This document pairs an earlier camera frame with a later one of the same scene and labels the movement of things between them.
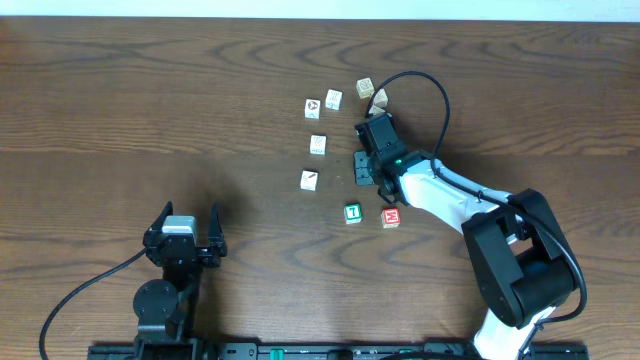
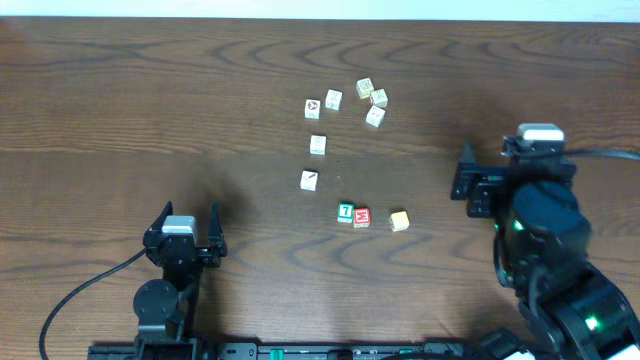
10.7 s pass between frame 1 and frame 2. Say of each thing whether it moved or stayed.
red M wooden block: moved
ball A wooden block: stayed
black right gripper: moved
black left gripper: stayed
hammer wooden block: stayed
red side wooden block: stayed
